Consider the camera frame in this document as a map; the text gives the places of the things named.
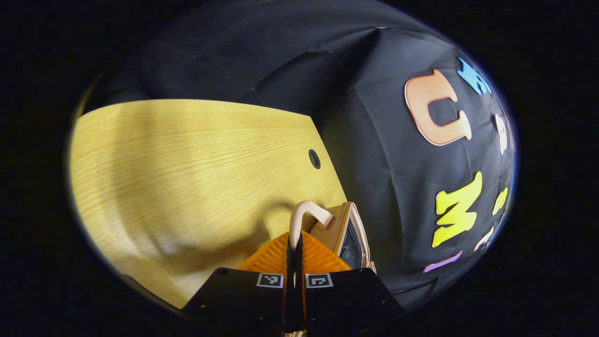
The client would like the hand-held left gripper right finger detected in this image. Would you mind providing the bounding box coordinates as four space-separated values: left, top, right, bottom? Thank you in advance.
296 231 406 334

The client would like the beige suitcase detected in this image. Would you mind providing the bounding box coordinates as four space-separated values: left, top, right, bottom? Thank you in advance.
289 201 376 275

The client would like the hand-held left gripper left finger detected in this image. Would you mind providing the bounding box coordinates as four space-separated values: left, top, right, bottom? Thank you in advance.
182 231 297 334

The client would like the black backdrop cloth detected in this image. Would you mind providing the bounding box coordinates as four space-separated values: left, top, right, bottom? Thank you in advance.
84 0 518 310

